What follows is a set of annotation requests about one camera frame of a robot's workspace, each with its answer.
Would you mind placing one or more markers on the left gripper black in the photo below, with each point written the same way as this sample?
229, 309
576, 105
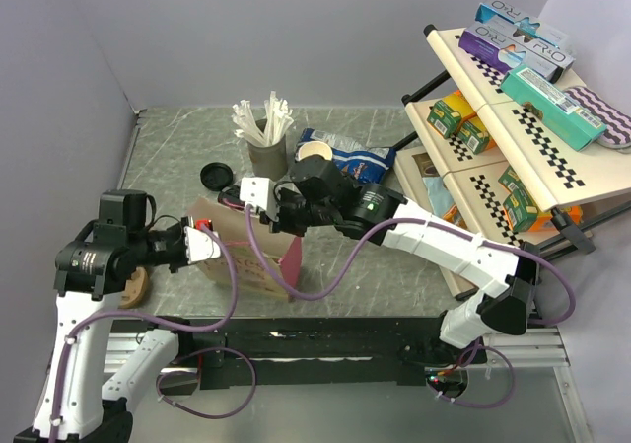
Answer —
180, 226

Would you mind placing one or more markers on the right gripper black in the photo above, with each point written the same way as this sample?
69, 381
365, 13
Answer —
282, 225

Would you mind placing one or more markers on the pink paper gift bag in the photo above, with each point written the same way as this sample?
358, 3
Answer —
283, 252

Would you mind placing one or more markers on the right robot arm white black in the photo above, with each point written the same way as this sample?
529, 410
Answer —
504, 276

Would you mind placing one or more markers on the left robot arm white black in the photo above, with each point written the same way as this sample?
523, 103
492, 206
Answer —
77, 404

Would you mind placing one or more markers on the cardboard cup carrier tray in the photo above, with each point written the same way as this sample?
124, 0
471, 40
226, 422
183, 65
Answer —
135, 289

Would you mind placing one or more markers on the stack of green paper cups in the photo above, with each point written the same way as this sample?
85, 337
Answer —
314, 148

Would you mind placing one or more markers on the stack of black lids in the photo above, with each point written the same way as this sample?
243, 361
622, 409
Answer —
216, 176

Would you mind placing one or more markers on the blue chips bag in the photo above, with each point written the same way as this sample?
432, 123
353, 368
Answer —
366, 164

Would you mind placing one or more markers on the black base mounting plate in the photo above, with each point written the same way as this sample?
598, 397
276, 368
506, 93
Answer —
302, 351

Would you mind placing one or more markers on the green yellow box upper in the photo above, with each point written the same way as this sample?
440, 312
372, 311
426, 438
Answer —
448, 114

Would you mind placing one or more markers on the green yellow box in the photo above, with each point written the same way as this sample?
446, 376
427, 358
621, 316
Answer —
448, 114
475, 136

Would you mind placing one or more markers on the beige tiered shelf rack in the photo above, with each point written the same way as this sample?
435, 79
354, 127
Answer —
581, 189

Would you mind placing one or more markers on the green box lower shelf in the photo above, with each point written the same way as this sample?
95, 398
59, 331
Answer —
519, 207

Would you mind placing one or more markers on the orange chips bag lower shelf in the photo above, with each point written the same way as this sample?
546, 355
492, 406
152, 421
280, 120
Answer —
543, 221

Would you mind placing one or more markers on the purple toothpaste box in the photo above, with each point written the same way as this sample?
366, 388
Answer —
496, 46

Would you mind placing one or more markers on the blue toothpaste box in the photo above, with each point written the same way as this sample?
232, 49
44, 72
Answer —
527, 23

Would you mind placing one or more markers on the teal box with barcode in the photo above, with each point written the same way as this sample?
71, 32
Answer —
564, 116

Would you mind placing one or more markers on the purple wavy striped pouch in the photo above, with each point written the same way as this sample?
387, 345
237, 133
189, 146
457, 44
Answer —
617, 123

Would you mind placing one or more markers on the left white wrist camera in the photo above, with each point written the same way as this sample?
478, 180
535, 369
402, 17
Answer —
199, 246

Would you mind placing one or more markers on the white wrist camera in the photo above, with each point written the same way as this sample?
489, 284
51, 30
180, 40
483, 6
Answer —
258, 192
199, 246

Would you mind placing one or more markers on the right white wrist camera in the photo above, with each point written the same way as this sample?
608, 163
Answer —
258, 192

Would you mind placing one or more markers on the aluminium rail frame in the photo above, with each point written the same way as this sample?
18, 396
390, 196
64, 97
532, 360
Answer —
540, 347

